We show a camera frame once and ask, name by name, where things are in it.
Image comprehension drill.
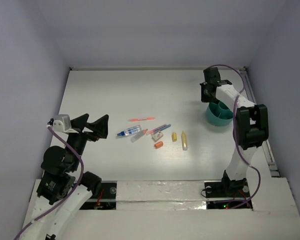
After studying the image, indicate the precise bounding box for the blue thin pen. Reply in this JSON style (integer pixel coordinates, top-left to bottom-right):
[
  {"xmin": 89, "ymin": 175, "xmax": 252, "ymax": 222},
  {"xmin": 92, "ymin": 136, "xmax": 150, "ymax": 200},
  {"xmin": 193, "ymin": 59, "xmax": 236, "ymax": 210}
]
[{"xmin": 153, "ymin": 124, "xmax": 171, "ymax": 134}]

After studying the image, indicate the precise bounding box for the yellow highlighter cap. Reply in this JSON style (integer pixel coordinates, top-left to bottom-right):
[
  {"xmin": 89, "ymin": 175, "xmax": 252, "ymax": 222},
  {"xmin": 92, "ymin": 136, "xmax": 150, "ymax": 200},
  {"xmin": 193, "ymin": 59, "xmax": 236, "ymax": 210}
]
[{"xmin": 171, "ymin": 132, "xmax": 178, "ymax": 142}]

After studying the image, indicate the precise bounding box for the clear spray bottle blue cap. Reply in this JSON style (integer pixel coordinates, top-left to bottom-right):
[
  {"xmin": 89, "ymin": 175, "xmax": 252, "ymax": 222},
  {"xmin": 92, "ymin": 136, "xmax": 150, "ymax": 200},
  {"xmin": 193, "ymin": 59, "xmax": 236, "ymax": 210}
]
[{"xmin": 116, "ymin": 125, "xmax": 142, "ymax": 138}]

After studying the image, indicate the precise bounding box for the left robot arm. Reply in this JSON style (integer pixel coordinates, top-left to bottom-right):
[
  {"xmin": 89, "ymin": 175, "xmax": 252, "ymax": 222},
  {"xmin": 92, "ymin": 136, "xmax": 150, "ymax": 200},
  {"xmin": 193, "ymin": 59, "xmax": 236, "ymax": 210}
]
[{"xmin": 20, "ymin": 113, "xmax": 109, "ymax": 240}]

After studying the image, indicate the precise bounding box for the pink orange thin pen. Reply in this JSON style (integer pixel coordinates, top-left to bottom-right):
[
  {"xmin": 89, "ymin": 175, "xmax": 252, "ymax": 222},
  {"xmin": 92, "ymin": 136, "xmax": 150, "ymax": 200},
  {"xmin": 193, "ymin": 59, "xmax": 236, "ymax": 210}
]
[{"xmin": 128, "ymin": 117, "xmax": 156, "ymax": 122}]

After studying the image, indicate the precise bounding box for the white eraser box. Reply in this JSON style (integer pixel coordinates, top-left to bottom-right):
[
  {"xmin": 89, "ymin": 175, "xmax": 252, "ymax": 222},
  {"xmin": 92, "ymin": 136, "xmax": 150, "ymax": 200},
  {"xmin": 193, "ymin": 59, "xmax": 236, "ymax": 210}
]
[{"xmin": 151, "ymin": 131, "xmax": 164, "ymax": 142}]

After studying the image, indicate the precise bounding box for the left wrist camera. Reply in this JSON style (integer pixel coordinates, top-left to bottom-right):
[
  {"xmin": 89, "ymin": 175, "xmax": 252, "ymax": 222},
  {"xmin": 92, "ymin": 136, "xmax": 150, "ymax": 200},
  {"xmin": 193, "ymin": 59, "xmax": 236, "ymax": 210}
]
[{"xmin": 46, "ymin": 114, "xmax": 78, "ymax": 134}]

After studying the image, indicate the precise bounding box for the clear uncapped yellow highlighter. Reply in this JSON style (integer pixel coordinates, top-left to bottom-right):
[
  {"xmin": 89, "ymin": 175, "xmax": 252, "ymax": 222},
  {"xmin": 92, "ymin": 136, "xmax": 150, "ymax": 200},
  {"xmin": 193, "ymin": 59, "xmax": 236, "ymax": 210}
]
[{"xmin": 181, "ymin": 131, "xmax": 188, "ymax": 151}]

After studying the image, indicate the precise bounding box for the clear uncapped orange highlighter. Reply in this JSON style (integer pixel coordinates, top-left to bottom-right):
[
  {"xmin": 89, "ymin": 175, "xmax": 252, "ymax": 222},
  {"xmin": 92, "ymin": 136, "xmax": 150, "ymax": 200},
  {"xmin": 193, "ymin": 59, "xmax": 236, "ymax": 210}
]
[{"xmin": 131, "ymin": 129, "xmax": 148, "ymax": 143}]

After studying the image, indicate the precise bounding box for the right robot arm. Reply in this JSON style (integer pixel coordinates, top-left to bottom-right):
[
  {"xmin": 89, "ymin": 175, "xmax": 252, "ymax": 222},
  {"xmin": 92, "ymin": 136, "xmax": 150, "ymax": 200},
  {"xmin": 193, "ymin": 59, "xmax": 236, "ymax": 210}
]
[{"xmin": 200, "ymin": 65, "xmax": 269, "ymax": 199}]

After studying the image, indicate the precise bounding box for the orange highlighter cap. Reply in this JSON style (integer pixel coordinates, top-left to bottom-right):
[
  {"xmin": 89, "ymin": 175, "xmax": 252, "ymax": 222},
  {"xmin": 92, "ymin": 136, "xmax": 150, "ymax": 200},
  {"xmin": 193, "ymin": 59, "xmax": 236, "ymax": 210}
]
[{"xmin": 154, "ymin": 141, "xmax": 164, "ymax": 149}]

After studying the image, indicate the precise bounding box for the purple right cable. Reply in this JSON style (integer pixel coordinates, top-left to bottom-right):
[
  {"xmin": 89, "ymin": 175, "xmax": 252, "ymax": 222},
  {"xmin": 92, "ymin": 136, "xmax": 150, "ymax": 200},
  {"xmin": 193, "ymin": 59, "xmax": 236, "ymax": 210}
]
[{"xmin": 209, "ymin": 64, "xmax": 262, "ymax": 210}]

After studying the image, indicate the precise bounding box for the teal round pen holder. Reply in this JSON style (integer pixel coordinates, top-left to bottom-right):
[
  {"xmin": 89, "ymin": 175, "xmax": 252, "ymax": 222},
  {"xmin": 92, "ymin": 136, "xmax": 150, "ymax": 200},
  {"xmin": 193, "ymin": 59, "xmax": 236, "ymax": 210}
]
[{"xmin": 205, "ymin": 101, "xmax": 233, "ymax": 127}]

